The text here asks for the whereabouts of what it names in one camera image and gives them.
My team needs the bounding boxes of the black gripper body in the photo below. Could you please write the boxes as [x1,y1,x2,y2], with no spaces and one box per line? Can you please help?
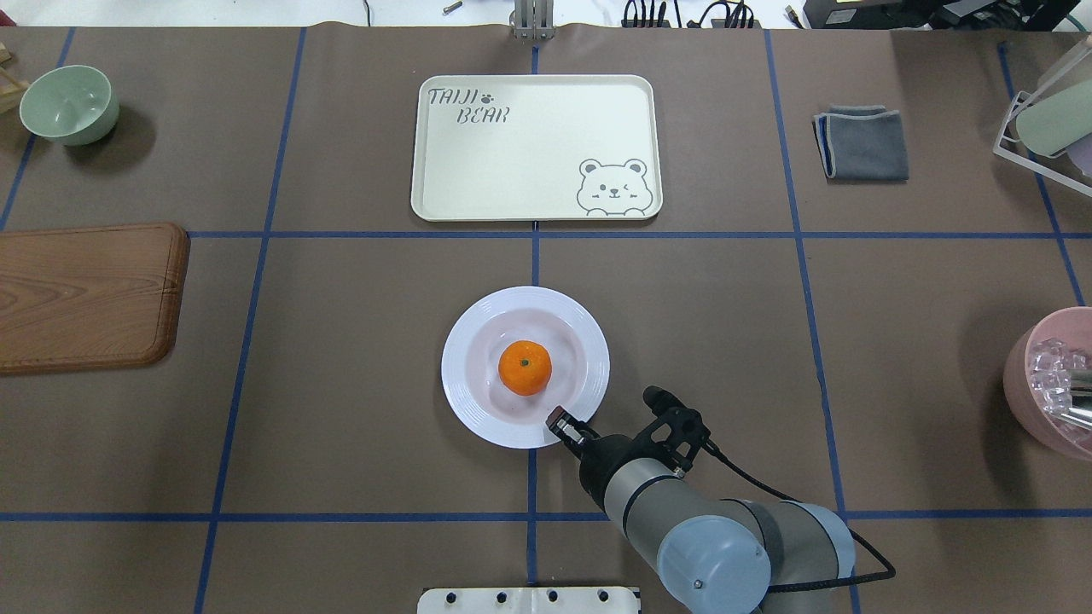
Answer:
[565,404,712,512]

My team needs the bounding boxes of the orange mandarin fruit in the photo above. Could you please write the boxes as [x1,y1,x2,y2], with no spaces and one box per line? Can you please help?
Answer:
[497,339,553,397]

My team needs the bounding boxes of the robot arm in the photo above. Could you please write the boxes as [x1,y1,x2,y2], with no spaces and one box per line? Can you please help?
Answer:
[545,387,857,613]

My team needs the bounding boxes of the white bear tray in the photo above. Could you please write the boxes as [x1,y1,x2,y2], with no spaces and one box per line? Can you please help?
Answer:
[410,74,664,222]

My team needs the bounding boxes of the brown wooden tray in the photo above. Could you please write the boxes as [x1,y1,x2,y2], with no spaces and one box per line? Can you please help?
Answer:
[1,222,190,374]

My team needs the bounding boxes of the white round plate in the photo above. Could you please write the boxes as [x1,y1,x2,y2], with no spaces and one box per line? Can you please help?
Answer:
[440,285,612,449]

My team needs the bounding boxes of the grey folded cloth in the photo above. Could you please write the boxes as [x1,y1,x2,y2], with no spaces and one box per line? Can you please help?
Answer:
[812,105,909,182]

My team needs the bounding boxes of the pink bowl with ice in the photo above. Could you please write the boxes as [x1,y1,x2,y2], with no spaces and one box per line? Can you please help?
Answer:
[1002,306,1091,462]

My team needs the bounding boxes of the black power strip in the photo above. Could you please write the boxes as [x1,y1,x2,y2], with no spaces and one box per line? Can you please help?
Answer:
[617,1,761,29]

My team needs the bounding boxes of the metal tongs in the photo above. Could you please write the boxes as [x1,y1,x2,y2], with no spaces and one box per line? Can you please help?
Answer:
[1042,369,1091,430]

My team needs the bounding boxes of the green pastel cup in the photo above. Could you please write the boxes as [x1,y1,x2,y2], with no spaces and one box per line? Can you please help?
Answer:
[1014,80,1091,156]

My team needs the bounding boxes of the purple pastel cup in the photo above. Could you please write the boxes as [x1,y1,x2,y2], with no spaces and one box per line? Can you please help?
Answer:
[1067,135,1092,177]

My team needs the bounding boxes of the mint green bowl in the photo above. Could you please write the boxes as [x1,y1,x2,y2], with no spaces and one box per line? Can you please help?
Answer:
[19,64,120,147]

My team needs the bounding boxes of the light wooden rack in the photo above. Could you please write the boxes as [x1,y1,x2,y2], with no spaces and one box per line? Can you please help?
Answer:
[0,43,29,114]

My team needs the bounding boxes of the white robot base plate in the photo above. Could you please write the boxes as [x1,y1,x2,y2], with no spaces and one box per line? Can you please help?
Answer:
[416,586,643,613]

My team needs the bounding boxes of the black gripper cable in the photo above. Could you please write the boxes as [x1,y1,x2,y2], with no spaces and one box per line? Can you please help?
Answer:
[695,430,897,594]

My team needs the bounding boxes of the aluminium frame post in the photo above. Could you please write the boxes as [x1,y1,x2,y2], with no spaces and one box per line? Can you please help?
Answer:
[508,0,556,42]

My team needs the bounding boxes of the white wire cup rack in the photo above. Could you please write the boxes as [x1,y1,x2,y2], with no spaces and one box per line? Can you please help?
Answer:
[993,32,1091,198]

